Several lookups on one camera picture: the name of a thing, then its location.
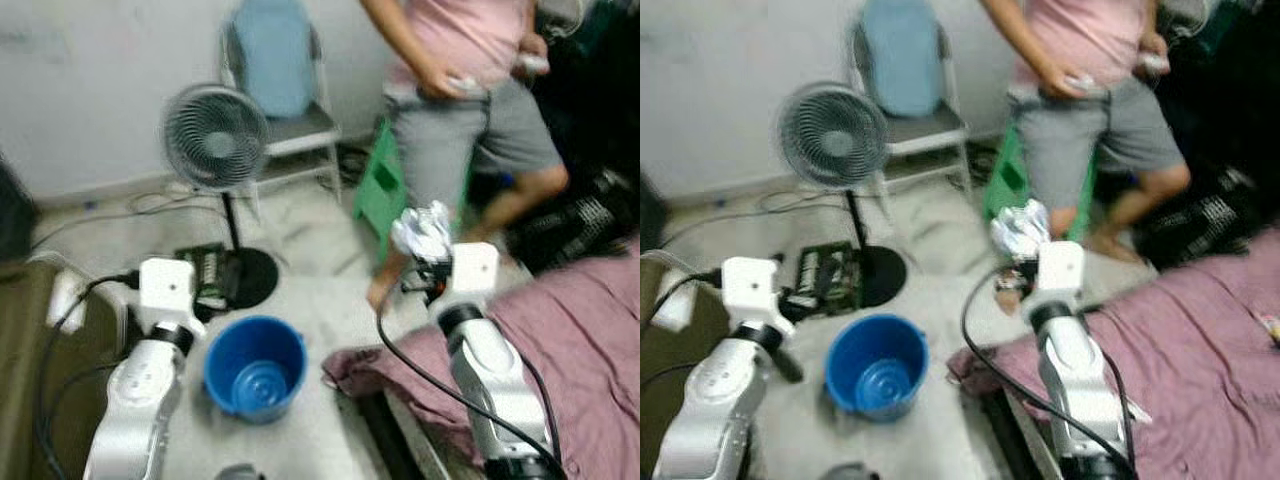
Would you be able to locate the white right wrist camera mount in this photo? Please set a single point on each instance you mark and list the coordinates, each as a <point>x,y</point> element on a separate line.
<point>475,272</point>
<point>1060,270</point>

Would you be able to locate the green black box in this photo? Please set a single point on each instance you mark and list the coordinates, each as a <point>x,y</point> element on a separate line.
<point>205,270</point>
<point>828,275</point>

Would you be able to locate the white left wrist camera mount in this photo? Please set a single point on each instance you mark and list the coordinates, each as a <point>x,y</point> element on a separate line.
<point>165,290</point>
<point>750,290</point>

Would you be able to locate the black white striped bag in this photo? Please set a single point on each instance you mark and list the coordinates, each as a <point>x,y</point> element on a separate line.
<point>1210,215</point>
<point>580,225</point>

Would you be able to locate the black bed frame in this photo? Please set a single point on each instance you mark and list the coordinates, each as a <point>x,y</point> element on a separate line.
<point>385,440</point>
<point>1005,435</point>

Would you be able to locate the light blue chair cushion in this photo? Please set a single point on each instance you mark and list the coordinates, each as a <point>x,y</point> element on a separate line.
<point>902,60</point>
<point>272,60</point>

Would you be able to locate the green plastic stool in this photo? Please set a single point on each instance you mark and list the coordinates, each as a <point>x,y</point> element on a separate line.
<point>1005,180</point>
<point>380,190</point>

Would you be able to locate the grey folding chair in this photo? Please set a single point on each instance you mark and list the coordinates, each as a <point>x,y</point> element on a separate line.
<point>930,130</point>
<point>300,130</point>

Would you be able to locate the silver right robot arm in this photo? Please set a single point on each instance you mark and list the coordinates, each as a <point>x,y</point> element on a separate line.
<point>1075,370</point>
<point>490,380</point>

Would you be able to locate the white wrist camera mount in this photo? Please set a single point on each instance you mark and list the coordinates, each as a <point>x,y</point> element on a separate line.
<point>750,290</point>
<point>165,290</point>
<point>475,272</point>
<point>1060,270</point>

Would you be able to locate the olive green cloth furniture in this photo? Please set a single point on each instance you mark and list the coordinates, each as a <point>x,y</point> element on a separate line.
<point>30,400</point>
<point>665,400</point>

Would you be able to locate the white paper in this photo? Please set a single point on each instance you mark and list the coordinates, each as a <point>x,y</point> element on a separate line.
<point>422,230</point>
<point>1020,228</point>

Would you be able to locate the person in pink shirt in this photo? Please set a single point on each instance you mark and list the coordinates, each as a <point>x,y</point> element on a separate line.
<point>1090,130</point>
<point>460,130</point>

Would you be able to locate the grey standing fan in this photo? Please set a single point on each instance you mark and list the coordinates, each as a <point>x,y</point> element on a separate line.
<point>832,135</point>
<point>215,135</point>

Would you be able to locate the blue plastic bucket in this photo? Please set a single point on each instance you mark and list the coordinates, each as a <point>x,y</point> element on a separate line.
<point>255,370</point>
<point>878,368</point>

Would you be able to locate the grey left robot leg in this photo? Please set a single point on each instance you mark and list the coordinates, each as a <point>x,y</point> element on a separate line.
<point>850,471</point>
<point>240,472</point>

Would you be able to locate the purple bed sheet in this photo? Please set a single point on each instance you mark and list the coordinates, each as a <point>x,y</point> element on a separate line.
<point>560,350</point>
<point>1190,360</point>

